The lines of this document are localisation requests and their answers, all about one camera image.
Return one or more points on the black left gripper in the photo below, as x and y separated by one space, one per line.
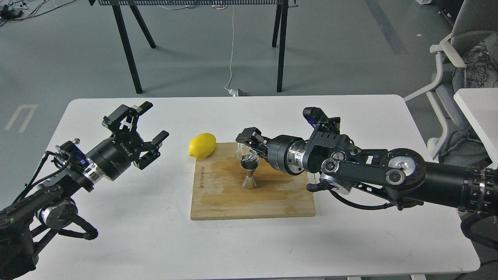
115 155

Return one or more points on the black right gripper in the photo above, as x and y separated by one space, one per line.
280 152

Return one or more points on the steel double jigger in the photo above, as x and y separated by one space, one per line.
249 164

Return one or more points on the small clear glass cup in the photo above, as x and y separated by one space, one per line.
245 153

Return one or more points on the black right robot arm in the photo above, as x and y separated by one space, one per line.
373 179

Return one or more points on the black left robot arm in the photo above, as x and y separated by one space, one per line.
45 207

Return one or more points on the yellow lemon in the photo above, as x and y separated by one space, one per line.
202 146

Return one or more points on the wooden cutting board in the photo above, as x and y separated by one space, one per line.
218 192

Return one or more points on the white side table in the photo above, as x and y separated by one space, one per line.
480 107

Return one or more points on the person in grey hoodie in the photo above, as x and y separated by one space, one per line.
464 146

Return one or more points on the white office chair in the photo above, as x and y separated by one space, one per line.
477 19

